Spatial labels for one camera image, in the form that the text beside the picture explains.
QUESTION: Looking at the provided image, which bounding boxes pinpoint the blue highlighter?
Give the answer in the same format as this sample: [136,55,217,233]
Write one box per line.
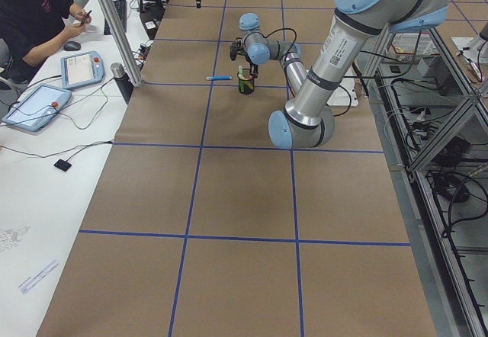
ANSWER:
[206,75,233,82]

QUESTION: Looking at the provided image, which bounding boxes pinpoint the black mesh pen cup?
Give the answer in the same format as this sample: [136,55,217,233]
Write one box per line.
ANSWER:
[237,68,255,95]

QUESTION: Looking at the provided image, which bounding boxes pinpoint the black keyboard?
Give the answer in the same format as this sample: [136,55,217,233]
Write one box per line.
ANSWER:
[103,0,128,36]

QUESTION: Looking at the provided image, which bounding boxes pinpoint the dark water bottle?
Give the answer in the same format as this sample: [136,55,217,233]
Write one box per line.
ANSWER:
[110,63,133,104]

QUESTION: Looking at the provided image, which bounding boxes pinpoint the grey computer mouse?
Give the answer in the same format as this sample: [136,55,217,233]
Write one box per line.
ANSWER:
[63,40,82,52]

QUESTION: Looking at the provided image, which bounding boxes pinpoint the upper teach pendant tablet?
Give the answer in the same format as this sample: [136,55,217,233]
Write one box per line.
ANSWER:
[60,51,105,89]

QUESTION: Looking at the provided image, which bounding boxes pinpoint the teach pendant tablet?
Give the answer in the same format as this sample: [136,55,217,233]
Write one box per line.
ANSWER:
[2,84,72,132]
[60,51,105,89]

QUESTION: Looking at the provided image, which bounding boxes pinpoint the person in black shirt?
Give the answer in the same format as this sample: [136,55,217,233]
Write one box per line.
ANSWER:
[1,0,92,83]

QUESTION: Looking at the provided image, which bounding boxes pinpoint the lower teach pendant tablet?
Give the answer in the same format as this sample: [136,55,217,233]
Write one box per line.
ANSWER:
[2,84,72,132]

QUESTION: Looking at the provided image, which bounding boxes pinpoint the small black square puck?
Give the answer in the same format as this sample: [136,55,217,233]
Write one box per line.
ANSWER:
[54,159,72,172]

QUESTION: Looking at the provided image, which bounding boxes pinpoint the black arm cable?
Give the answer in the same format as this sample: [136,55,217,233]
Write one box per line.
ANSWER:
[262,27,298,54]

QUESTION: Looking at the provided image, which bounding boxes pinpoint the white camera stand post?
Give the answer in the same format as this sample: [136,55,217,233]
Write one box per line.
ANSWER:
[327,78,358,108]

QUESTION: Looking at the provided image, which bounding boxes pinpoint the aluminium frame post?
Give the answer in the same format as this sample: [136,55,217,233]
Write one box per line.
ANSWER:
[98,0,143,87]

